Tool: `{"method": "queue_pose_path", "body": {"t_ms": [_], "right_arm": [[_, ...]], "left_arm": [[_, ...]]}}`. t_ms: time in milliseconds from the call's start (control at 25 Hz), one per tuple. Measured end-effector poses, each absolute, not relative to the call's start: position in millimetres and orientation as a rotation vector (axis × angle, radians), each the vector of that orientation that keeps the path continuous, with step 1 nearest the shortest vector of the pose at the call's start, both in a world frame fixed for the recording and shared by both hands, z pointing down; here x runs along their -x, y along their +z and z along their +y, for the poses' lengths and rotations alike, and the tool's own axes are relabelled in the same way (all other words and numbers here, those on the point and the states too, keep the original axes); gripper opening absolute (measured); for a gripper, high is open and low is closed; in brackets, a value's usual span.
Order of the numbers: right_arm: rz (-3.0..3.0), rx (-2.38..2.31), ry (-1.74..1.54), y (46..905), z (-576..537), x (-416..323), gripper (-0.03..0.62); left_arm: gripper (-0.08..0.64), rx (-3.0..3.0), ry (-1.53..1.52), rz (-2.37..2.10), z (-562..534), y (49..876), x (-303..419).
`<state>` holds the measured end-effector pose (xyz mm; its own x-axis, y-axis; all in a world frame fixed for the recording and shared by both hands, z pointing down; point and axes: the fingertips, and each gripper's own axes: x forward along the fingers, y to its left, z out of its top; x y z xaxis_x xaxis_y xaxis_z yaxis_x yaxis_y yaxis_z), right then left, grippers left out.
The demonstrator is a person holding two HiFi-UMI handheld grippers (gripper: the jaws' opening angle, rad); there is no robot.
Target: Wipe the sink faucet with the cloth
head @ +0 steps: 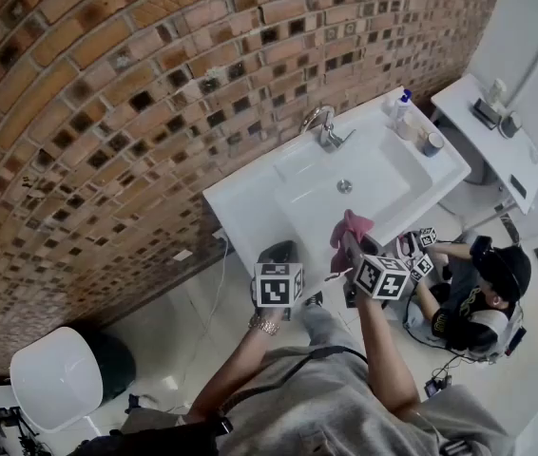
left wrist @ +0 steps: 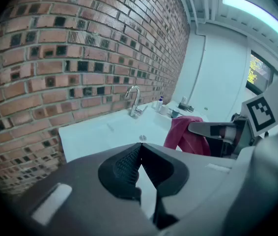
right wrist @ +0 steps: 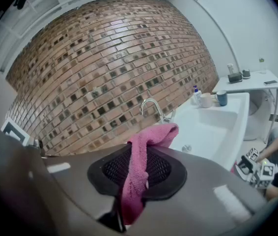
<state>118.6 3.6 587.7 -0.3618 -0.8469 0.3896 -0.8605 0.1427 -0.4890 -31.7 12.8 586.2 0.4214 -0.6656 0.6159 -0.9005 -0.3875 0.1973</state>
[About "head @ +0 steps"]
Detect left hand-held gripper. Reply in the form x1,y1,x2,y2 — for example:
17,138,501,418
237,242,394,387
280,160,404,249
251,239,307,321

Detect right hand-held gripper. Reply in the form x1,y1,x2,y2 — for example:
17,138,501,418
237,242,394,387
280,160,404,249
341,232,411,309

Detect pink cloth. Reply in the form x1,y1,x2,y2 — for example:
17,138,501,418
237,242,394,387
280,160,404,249
329,208,375,282

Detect chrome faucet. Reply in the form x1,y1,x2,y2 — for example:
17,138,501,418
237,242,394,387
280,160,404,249
298,104,356,154

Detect person's left forearm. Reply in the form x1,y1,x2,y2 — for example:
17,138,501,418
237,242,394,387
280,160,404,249
186,304,283,425

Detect person's right forearm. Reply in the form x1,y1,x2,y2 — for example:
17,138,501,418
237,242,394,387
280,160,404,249
356,296,423,420

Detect person's grey trousers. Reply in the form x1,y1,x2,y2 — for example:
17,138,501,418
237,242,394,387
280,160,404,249
299,301,366,356

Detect white ceramic sink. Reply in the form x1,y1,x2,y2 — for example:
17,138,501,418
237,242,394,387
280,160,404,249
202,85,472,295

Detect small round jar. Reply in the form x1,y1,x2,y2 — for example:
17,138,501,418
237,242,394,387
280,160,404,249
422,131,445,158

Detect person's grey shirt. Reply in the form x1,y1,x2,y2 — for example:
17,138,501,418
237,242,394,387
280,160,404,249
121,344,520,456

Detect white bottle with blue pump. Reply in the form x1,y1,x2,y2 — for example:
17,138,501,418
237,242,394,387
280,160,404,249
389,87,414,124

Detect black floor device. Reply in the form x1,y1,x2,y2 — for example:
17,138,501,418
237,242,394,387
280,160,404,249
423,374,454,399

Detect white shelf table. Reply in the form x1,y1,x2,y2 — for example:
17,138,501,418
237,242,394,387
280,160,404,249
430,72,538,216

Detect dark green bin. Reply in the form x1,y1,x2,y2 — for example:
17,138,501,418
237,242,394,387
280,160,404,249
84,329,138,404

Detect black box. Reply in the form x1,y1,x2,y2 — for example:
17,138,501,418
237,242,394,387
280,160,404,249
472,97,501,130

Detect grey device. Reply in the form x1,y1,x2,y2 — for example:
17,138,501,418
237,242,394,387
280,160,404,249
498,110,525,140

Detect small white bottle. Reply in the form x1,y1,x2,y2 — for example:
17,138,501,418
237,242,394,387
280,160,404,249
486,78,509,109

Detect white rounded basin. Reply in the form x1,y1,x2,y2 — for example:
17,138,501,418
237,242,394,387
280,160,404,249
10,325,106,434

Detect gold bracelet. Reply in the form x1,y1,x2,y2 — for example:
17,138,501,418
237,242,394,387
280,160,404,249
248,313,281,337

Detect white cable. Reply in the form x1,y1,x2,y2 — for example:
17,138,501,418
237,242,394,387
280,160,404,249
173,237,230,399

